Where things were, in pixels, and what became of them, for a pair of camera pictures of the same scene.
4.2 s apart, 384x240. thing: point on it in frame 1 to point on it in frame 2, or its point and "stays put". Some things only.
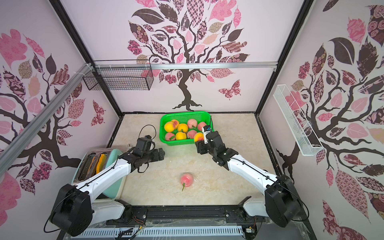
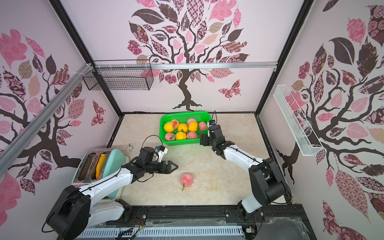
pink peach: [186, 180] stays put
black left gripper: [156, 156] to [168, 167]
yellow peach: [180, 135] stays put
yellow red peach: [198, 136] to [193, 126]
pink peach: [170, 136] stays put
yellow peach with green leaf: [183, 126] stays put
